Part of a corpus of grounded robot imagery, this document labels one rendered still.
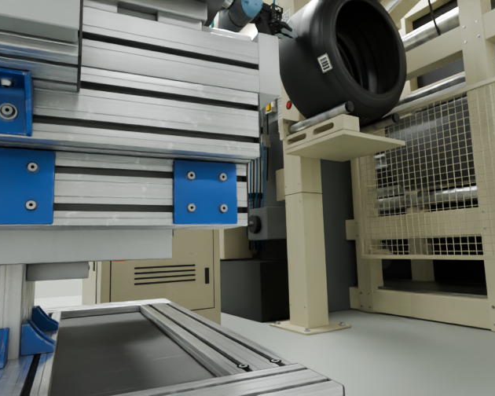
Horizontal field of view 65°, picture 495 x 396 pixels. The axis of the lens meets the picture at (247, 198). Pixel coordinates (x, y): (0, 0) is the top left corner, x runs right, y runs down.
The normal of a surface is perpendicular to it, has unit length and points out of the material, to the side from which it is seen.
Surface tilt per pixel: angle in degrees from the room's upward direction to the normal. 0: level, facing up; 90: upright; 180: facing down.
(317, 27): 87
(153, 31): 90
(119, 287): 90
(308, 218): 90
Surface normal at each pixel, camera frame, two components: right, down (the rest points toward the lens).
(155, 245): 0.41, -0.13
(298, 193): -0.84, -0.04
